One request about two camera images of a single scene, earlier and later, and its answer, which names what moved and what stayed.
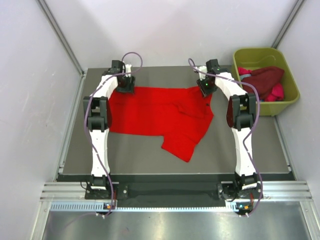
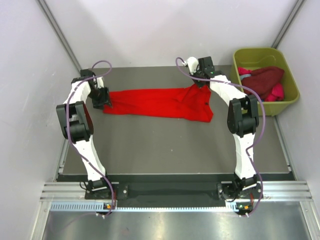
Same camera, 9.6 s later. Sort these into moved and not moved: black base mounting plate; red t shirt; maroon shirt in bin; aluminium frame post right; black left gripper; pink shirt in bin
Moved: black left gripper; red t shirt
Not moved: aluminium frame post right; maroon shirt in bin; pink shirt in bin; black base mounting plate
